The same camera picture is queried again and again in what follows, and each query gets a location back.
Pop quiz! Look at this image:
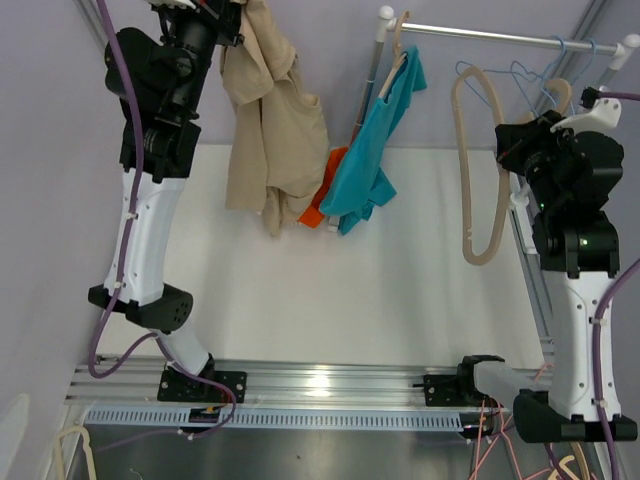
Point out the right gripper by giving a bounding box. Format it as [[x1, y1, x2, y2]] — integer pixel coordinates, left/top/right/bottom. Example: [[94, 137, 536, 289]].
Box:
[[496, 110, 579, 212]]

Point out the blue wire hanger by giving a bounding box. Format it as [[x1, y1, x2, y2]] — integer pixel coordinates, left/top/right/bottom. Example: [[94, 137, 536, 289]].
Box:
[[482, 36, 567, 114], [509, 37, 599, 121]]

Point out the beige t shirt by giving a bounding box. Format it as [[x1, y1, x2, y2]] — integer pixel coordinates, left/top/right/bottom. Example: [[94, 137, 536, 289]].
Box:
[[220, 1, 329, 237]]

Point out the orange t shirt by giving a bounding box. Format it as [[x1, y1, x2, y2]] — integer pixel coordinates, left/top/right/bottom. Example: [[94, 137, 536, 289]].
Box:
[[298, 146, 348, 228]]

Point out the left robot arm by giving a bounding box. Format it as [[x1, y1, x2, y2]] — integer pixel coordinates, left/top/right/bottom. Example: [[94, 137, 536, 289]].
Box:
[[88, 1, 244, 404]]

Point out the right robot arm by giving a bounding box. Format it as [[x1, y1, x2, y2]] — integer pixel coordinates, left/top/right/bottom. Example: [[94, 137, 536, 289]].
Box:
[[455, 111, 638, 443]]

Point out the teal t shirt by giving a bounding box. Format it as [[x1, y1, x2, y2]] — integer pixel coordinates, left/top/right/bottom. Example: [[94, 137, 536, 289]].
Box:
[[320, 45, 427, 235]]

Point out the wooden hanger on floor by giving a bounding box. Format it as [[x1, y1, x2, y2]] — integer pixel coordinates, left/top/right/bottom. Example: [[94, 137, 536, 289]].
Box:
[[547, 442, 597, 480]]

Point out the pink hanger on floor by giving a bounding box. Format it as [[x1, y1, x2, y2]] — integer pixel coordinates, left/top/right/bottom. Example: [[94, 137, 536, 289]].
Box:
[[467, 362, 556, 480]]

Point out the cream hanger on floor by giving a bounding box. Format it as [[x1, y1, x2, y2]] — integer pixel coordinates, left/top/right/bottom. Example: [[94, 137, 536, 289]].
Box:
[[52, 425, 98, 480]]

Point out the metal clothes rack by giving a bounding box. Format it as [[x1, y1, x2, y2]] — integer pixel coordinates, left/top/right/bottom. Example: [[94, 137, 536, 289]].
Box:
[[349, 4, 640, 256]]

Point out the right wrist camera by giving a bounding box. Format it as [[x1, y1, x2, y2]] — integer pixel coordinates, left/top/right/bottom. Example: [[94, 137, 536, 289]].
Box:
[[550, 87, 622, 134]]

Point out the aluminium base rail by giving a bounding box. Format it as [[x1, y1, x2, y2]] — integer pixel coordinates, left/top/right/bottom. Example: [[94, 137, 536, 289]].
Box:
[[64, 357, 506, 432]]

